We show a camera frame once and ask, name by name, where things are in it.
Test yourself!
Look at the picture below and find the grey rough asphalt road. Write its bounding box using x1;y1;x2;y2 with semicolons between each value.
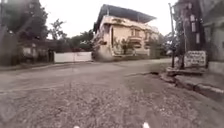
0;57;224;128

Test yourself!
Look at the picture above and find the yellow multi-storey building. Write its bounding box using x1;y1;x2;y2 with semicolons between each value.
91;3;160;62

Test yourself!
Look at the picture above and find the dark utility pole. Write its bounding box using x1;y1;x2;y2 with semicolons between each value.
167;2;177;69

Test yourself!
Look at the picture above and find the group of green trees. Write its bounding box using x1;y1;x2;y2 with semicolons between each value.
48;18;96;53

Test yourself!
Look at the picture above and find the white signboard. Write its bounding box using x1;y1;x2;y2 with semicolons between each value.
183;50;208;69

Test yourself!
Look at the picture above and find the low building behind fence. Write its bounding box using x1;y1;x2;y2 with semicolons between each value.
0;34;58;66

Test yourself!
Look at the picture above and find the grey building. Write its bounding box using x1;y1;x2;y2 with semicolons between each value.
199;0;224;75

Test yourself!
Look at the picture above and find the raised concrete kerb slab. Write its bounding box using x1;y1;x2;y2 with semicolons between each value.
159;67;224;101

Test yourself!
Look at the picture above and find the dark brick building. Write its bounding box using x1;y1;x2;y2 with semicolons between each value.
173;0;206;54

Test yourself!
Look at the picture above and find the large dark tree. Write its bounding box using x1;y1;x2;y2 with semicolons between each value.
0;0;50;43

